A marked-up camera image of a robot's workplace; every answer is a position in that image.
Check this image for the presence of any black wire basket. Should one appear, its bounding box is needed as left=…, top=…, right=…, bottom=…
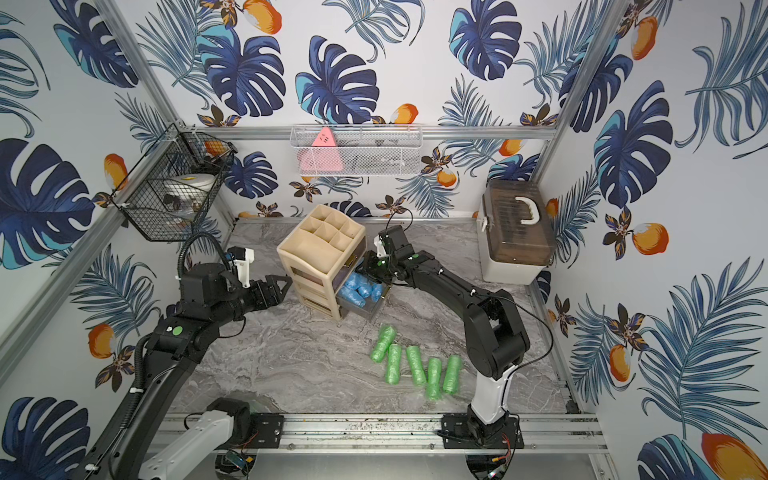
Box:
left=108, top=124, right=237, bottom=242

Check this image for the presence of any white wire shelf basket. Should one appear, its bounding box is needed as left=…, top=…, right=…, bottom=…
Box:
left=290, top=124, right=423, bottom=177

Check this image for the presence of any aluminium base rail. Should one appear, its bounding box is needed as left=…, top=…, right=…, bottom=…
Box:
left=244, top=413, right=608, bottom=455

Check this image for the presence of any blue roll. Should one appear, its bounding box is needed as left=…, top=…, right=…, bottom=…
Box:
left=344, top=273, right=365, bottom=290
left=339, top=286, right=366, bottom=308
left=370, top=284, right=384, bottom=303
left=356, top=277, right=373, bottom=299

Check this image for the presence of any beige drawer organizer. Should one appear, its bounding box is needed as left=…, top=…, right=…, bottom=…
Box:
left=277, top=205, right=367, bottom=322

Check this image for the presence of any green roll leftmost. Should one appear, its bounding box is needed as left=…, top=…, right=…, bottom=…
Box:
left=370, top=325, right=396, bottom=363

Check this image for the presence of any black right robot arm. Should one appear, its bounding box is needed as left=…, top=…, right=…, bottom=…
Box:
left=361, top=225, right=531, bottom=449

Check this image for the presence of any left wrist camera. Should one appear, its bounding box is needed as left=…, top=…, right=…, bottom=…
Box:
left=227, top=246, right=255, bottom=288

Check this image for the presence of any pink triangle sponge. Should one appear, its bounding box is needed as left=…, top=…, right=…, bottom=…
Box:
left=298, top=127, right=344, bottom=174

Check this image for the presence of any brown lidded storage box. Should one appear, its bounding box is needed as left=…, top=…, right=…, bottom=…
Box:
left=476, top=179, right=556, bottom=285

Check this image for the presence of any white bowl in basket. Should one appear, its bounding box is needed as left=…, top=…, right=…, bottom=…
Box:
left=162, top=174, right=215, bottom=200

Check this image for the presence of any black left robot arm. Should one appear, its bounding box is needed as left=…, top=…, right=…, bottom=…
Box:
left=68, top=263, right=292, bottom=479

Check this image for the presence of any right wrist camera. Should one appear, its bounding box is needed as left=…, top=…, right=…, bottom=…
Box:
left=374, top=236, right=388, bottom=258

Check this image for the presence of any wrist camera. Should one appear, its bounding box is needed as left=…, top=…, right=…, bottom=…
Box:
left=227, top=246, right=255, bottom=288
left=374, top=236, right=388, bottom=258

